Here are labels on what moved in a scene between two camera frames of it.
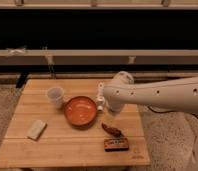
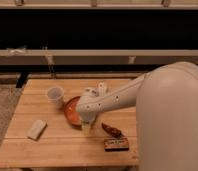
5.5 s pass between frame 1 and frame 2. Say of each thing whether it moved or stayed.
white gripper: moved
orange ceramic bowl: stayed
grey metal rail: stayed
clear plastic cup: stayed
